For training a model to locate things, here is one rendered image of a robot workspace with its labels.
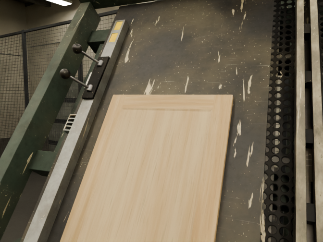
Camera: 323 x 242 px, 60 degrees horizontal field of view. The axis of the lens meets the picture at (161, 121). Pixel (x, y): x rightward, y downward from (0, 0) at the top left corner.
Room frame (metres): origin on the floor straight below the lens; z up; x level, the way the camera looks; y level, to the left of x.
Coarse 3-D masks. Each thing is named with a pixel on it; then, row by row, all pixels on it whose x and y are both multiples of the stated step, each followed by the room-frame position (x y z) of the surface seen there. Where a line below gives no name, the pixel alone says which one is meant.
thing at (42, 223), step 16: (112, 32) 1.23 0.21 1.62; (112, 48) 1.17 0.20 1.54; (112, 64) 1.16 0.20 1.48; (96, 96) 1.05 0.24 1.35; (80, 112) 1.02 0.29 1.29; (80, 128) 0.97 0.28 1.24; (64, 144) 0.95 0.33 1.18; (80, 144) 0.96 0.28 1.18; (64, 160) 0.91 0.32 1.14; (64, 176) 0.88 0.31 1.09; (48, 192) 0.86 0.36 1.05; (64, 192) 0.88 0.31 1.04; (48, 208) 0.82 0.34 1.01; (32, 224) 0.81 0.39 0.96; (48, 224) 0.81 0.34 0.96; (32, 240) 0.78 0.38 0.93
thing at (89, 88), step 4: (60, 72) 1.00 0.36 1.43; (64, 72) 0.99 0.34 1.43; (68, 72) 1.00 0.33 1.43; (64, 76) 0.99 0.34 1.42; (68, 76) 1.00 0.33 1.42; (72, 76) 1.02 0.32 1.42; (76, 80) 1.03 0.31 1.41; (80, 84) 1.04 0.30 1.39; (84, 84) 1.04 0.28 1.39; (88, 88) 1.04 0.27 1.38; (92, 88) 1.05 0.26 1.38
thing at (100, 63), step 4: (76, 44) 1.06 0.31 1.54; (72, 48) 1.06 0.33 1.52; (76, 48) 1.05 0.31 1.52; (80, 48) 1.06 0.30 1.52; (76, 52) 1.06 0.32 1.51; (80, 52) 1.07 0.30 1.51; (84, 52) 1.08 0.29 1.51; (88, 56) 1.09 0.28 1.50; (96, 60) 1.11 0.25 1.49; (100, 60) 1.12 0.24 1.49; (100, 64) 1.11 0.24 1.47
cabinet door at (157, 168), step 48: (144, 96) 0.99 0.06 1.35; (192, 96) 0.92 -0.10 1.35; (96, 144) 0.94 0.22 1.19; (144, 144) 0.88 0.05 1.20; (192, 144) 0.82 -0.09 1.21; (96, 192) 0.83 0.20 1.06; (144, 192) 0.78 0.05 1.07; (192, 192) 0.74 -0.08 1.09; (96, 240) 0.74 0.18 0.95; (144, 240) 0.70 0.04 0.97; (192, 240) 0.66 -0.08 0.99
